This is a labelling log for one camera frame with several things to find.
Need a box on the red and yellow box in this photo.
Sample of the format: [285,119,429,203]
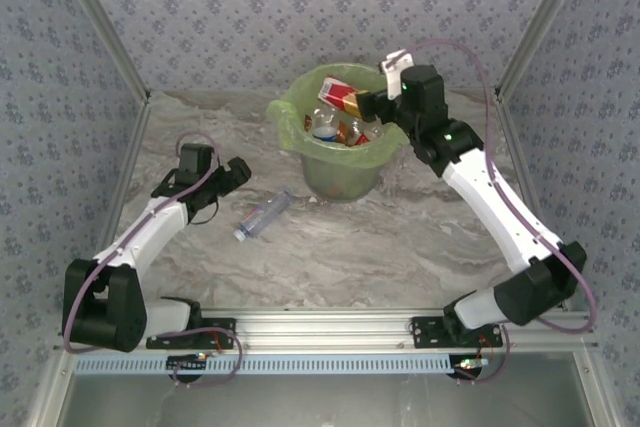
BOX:
[318,75,359,113]

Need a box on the clear bottle with colourful label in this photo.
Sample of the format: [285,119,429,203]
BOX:
[349,116,386,147]

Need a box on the green lined trash bin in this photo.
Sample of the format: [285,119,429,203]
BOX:
[266,62,407,173]

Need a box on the translucent grey bin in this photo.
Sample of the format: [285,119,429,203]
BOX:
[298,144,390,204]

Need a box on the clear bottle blue white label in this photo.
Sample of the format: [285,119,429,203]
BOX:
[308,105,344,143]

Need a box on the clear bottle with white cap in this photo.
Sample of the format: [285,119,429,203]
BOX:
[233,189,295,242]

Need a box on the small circuit board with LED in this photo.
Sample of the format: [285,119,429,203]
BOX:
[166,353,210,381]
[451,356,490,379]

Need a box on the grey metal shelf panel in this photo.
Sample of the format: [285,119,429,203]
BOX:
[57,352,604,427]

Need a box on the thin black cable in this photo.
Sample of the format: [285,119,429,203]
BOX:
[188,194,222,227]

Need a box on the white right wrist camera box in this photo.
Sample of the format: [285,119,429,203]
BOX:
[378,48,417,99]

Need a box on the aluminium side frame bar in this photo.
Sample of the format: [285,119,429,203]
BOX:
[494,89,619,427]
[27,91,154,427]

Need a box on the aluminium frame corner post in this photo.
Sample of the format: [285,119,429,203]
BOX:
[49,0,153,104]
[494,0,599,98]

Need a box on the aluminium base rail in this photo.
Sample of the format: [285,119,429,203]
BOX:
[144,309,599,354]

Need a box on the slotted grey cable duct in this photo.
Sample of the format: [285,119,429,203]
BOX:
[73,356,485,375]

